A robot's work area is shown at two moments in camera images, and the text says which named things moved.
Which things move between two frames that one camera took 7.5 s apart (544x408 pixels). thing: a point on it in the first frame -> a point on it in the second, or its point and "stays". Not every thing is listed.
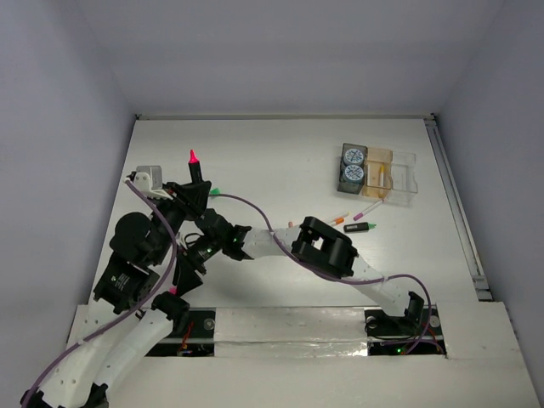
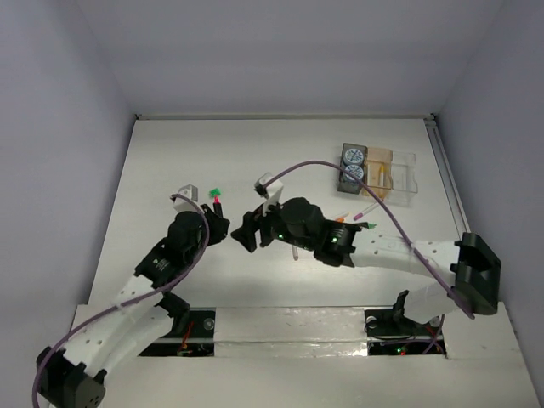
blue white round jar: [353, 156] stays
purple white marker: [362, 214] stays
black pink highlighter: [195, 167] -> [218, 206]
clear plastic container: [404, 184] stays
